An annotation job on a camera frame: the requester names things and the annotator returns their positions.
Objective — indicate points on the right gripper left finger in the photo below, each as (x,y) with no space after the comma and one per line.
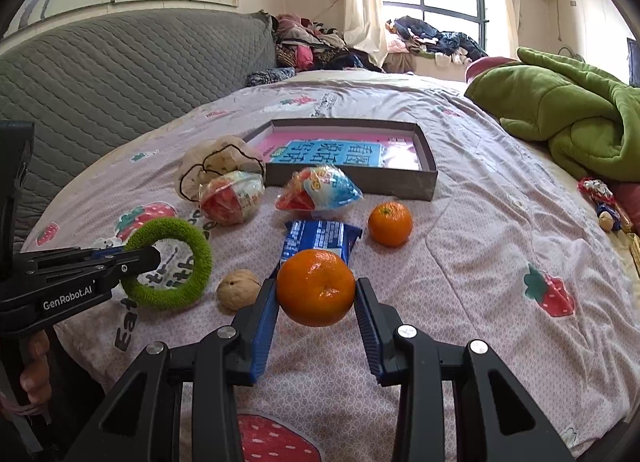
(254,326)

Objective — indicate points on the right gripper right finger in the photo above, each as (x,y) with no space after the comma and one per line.
(377,324)

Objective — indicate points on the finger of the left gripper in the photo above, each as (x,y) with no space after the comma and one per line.
(130,261)

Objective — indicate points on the brown walnut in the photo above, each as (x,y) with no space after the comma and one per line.
(238,289)

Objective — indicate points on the orange tangerine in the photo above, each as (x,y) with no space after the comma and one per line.
(390,224)
(315,288)

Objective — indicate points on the blue snack packet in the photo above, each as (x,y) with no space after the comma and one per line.
(324,235)

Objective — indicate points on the red toy egg package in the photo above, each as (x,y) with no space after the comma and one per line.
(232,198)

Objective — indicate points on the blue toy egg package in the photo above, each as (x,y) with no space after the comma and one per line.
(319,192)

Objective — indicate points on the beige mesh drawstring bag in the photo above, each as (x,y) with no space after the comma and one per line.
(214,158)

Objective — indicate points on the left hand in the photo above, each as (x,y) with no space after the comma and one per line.
(35,379)

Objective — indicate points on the pink strawberry bed sheet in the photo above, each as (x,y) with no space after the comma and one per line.
(497,209)

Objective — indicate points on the pink blue book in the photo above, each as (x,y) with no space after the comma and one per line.
(340,149)

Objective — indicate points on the grey quilted headboard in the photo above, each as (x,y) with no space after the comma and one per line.
(96,84)

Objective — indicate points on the red foil candy wrapper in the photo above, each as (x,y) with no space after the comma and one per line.
(596,191)

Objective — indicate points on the yellow snack bar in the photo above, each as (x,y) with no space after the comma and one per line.
(634,249)

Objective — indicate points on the pink pillow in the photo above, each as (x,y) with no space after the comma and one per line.
(481,65)

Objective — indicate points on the clothes pile by headboard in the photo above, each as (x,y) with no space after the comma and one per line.
(302,45)

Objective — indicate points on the clothes pile on windowsill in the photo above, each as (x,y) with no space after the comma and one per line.
(417,37)

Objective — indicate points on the green fleece blanket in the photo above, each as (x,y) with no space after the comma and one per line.
(587,117)

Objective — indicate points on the black wall television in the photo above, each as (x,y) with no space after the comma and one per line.
(633,62)

